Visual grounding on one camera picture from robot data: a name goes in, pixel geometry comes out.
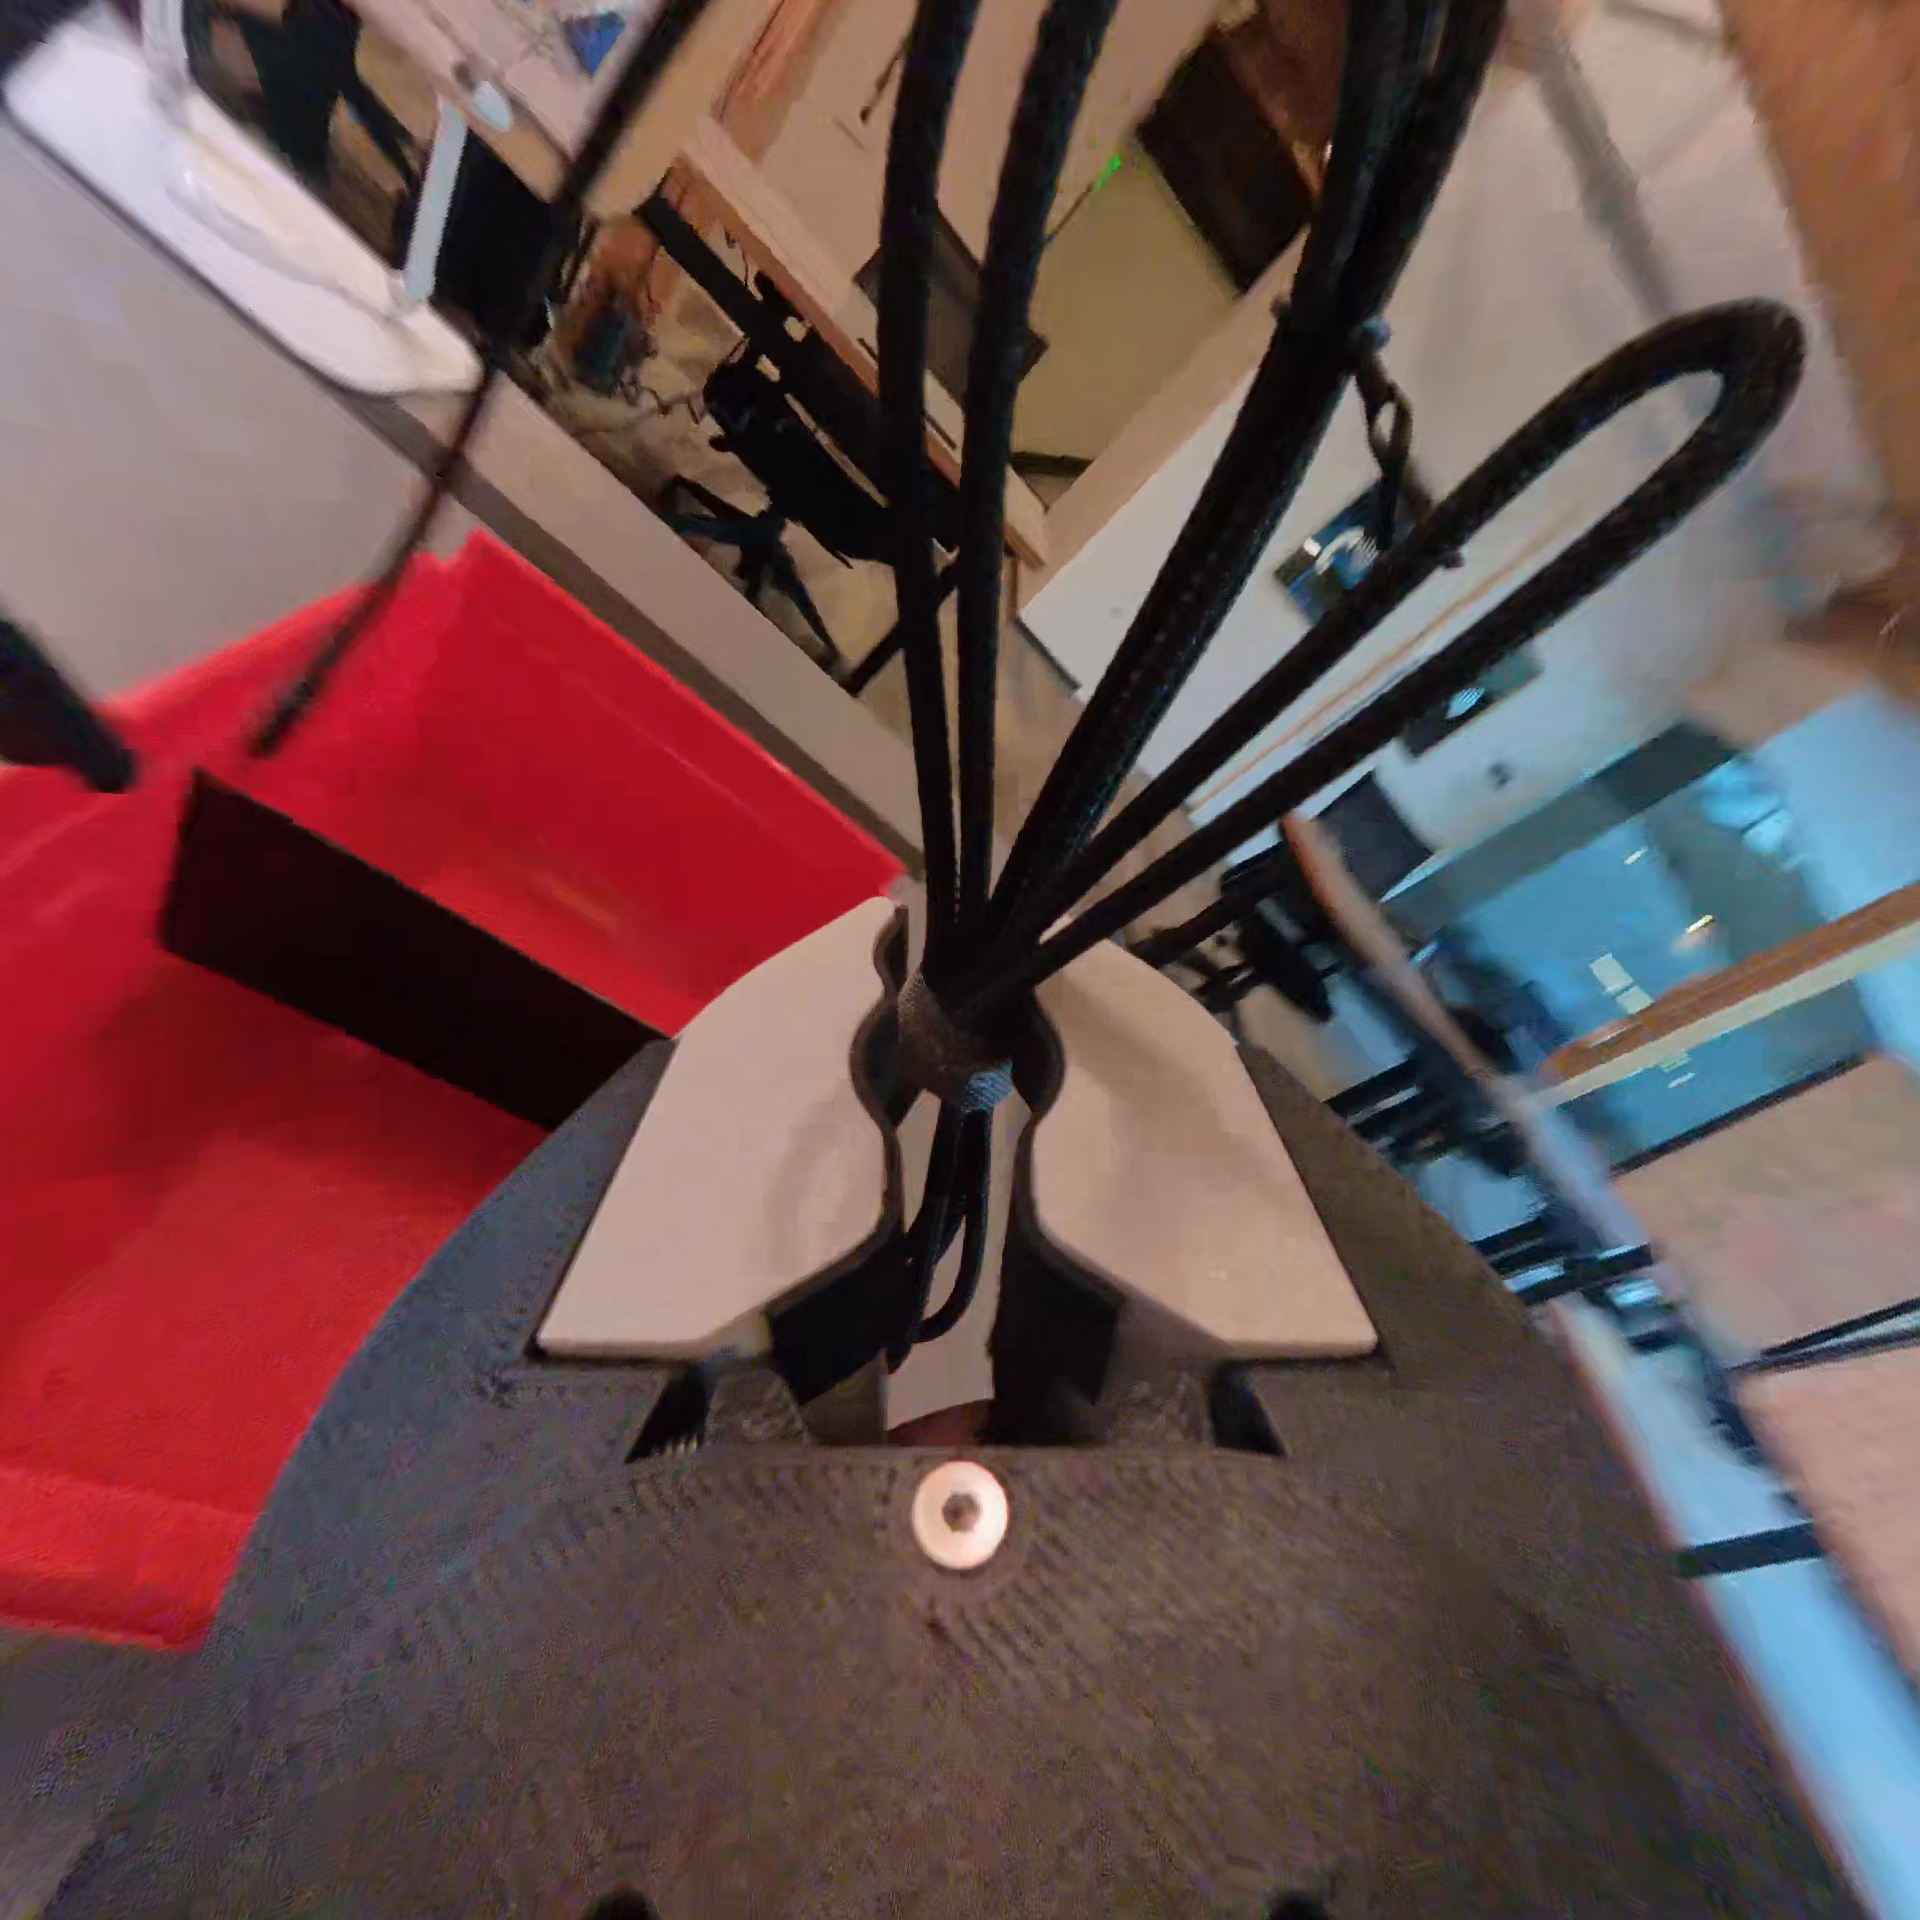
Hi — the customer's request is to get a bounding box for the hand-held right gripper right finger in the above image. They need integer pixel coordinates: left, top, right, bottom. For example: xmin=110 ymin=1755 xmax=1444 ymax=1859
xmin=1004 ymin=939 xmax=1379 ymax=1415

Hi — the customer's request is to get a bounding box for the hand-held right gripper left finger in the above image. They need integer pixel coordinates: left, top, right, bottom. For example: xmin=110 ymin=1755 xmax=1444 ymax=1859
xmin=540 ymin=893 xmax=916 ymax=1412

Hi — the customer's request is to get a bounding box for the black braided usb-c cable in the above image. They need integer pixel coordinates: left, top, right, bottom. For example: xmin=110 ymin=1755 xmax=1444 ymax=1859
xmin=880 ymin=0 xmax=1812 ymax=1385

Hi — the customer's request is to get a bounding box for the red plastic bin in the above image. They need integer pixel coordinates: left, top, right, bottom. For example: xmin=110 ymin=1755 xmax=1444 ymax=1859
xmin=0 ymin=534 xmax=913 ymax=1653

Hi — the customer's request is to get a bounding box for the black bin divider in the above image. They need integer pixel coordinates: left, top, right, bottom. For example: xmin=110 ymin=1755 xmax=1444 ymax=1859
xmin=160 ymin=769 xmax=670 ymax=1125

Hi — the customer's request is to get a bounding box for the black office chair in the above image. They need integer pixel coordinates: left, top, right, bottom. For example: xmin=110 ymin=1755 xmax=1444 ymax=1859
xmin=654 ymin=338 xmax=854 ymax=638

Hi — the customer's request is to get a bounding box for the dark logo wall sign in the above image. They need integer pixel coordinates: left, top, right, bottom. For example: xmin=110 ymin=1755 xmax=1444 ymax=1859
xmin=1275 ymin=482 xmax=1398 ymax=616

